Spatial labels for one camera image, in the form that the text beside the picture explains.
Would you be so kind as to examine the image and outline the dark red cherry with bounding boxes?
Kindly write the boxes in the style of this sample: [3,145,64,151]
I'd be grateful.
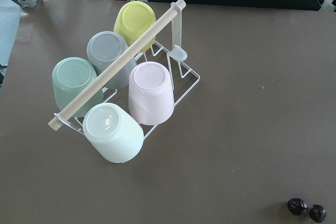
[309,205,327,223]
[287,198,308,216]

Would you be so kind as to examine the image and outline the yellow plastic cup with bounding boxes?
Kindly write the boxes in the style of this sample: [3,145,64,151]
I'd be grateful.
[113,1,156,46]

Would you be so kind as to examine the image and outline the white plastic cup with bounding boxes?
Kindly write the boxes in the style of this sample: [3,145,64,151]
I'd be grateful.
[83,102,144,163]

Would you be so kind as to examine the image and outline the wooden rack handle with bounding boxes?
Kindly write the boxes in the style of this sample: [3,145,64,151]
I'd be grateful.
[48,0,186,131]

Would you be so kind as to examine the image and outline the grey plastic cup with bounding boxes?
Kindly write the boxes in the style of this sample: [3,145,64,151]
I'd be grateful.
[87,31,137,89]

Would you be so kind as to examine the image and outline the green plastic cup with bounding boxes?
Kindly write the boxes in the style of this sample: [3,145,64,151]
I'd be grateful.
[52,57,97,110]

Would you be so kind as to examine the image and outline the white wire cup rack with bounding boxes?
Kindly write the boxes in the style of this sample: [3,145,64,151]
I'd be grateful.
[64,13,201,134]

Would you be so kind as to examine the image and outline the pink plastic cup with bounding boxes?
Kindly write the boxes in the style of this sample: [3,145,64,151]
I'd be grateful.
[128,61,174,125]

